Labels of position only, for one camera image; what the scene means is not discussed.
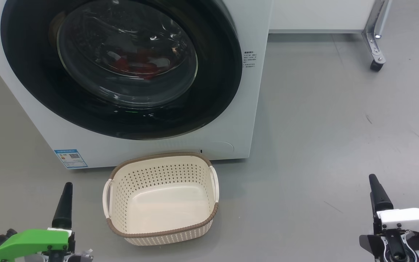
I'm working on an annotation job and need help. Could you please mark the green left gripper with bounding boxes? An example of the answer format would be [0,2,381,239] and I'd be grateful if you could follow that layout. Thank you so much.
[0,182,93,262]

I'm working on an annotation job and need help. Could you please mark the blue energy label sticker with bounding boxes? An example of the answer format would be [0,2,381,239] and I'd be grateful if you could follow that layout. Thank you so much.
[54,148,88,170]

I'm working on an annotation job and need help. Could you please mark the cream perforated laundry basket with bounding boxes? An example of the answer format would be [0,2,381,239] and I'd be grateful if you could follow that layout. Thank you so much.
[102,152,220,246]

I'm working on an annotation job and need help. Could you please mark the white rolling partition board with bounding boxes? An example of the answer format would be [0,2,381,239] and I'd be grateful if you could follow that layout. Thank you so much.
[269,0,392,72]

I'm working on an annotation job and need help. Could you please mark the white front-load washing machine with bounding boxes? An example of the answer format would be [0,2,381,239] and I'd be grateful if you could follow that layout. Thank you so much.
[0,0,274,170]

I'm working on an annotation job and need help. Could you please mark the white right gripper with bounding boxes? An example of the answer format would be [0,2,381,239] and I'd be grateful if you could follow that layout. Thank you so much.
[359,174,419,262]

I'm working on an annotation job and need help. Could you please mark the printed text notice sticker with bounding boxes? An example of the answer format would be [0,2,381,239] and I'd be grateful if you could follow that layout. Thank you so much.
[243,51,256,69]

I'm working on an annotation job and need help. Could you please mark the red and white jersey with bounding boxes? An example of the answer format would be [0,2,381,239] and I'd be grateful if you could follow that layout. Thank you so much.
[106,49,166,80]

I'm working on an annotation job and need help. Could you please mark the glass washing machine door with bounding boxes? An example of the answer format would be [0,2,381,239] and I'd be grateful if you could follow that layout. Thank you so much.
[0,0,243,141]

